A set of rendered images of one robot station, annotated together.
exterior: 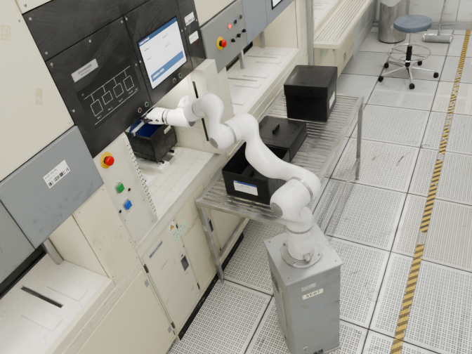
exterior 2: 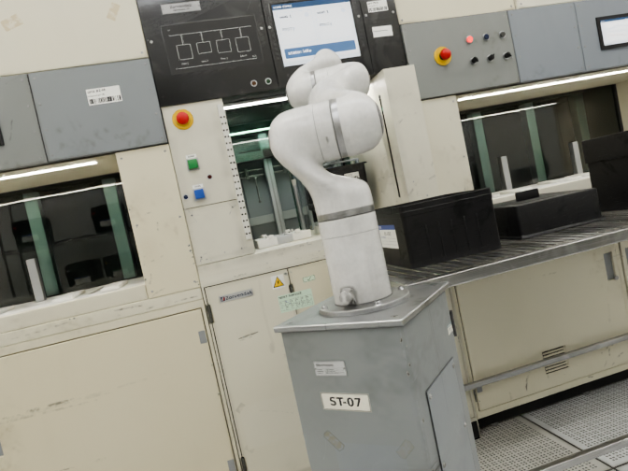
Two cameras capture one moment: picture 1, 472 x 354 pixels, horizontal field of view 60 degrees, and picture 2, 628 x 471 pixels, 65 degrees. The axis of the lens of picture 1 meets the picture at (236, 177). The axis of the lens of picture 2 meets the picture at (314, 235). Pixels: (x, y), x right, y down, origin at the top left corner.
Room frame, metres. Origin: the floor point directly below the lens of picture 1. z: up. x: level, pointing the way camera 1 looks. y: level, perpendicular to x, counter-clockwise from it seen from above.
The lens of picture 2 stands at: (0.40, -0.87, 0.97)
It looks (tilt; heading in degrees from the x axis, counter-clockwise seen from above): 3 degrees down; 43
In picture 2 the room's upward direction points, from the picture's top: 12 degrees counter-clockwise
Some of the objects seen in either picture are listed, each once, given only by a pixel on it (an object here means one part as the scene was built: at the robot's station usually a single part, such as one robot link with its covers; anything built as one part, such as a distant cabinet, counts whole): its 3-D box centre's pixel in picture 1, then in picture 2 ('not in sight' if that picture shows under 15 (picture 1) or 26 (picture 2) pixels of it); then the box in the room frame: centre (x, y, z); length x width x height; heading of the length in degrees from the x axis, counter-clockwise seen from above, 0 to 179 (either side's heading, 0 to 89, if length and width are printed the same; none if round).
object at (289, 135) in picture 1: (276, 135); (530, 209); (2.06, -0.30, 0.83); 0.29 x 0.29 x 0.13; 54
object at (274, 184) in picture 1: (257, 172); (431, 227); (1.72, -0.12, 0.85); 0.28 x 0.28 x 0.17; 54
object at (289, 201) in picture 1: (292, 208); (319, 163); (1.18, -0.20, 1.07); 0.19 x 0.12 x 0.24; 125
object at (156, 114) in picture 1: (159, 115); not in sight; (1.93, 0.33, 1.19); 0.11 x 0.10 x 0.07; 56
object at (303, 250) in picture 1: (300, 237); (355, 260); (1.20, -0.23, 0.85); 0.19 x 0.19 x 0.18
